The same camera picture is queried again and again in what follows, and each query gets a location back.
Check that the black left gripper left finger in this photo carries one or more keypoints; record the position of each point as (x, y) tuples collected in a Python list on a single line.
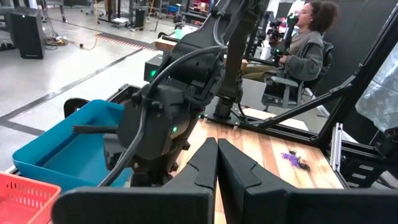
[(186, 202)]

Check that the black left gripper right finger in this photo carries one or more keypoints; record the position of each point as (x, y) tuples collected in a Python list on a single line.
[(267, 205)]

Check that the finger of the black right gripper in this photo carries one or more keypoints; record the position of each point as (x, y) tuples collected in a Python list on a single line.
[(93, 129)]

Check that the black hand-held controller arm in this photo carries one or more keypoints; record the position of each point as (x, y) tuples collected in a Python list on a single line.
[(287, 34)]

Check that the blue plastic bin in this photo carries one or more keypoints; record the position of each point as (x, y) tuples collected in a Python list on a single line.
[(62, 155)]

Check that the black plastic basket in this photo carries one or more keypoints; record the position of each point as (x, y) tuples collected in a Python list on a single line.
[(122, 90)]

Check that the purple plastic spider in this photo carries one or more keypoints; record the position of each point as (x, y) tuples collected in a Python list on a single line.
[(287, 156), (295, 161)]

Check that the black plastic spider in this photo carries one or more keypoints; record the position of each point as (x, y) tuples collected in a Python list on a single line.
[(304, 166), (292, 152)]

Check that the black box with green light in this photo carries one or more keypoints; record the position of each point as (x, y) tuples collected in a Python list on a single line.
[(152, 67)]

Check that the brown wooden workbench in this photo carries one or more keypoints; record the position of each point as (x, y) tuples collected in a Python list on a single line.
[(163, 45)]

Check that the teal white box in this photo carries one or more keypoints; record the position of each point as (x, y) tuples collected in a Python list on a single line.
[(183, 32)]

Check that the orange plastic basket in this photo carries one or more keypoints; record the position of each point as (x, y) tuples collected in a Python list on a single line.
[(25, 202)]

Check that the black tower box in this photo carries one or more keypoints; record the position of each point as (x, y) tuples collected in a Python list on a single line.
[(28, 34)]

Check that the grey office chair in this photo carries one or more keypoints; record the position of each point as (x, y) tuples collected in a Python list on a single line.
[(280, 90)]

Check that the person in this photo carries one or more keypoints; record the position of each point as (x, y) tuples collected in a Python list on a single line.
[(304, 59)]

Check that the grey plastic tarp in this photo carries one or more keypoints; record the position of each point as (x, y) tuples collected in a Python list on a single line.
[(379, 99)]

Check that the black partition panel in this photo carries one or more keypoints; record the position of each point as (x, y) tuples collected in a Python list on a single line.
[(357, 31)]

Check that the silver frame bracket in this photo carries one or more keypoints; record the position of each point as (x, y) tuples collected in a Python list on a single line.
[(335, 146)]

